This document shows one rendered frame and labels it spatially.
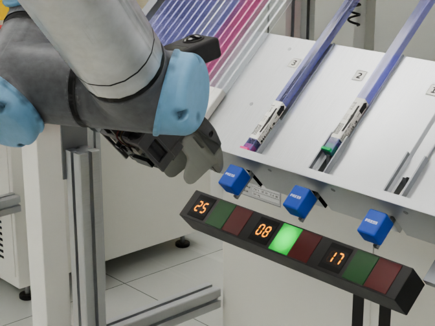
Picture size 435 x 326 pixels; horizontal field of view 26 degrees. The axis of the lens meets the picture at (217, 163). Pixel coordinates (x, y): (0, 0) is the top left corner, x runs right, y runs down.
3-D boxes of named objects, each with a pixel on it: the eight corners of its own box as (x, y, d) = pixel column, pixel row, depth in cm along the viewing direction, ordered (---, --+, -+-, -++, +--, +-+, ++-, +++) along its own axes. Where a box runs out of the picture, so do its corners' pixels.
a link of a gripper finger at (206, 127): (195, 150, 111) (155, 105, 106) (202, 138, 112) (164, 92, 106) (221, 158, 108) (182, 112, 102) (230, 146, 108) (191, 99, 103)
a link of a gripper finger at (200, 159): (197, 201, 113) (155, 156, 107) (224, 162, 115) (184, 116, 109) (214, 207, 111) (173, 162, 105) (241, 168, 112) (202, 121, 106)
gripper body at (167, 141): (126, 161, 109) (64, 96, 101) (168, 104, 112) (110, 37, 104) (168, 176, 104) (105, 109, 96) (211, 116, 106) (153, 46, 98)
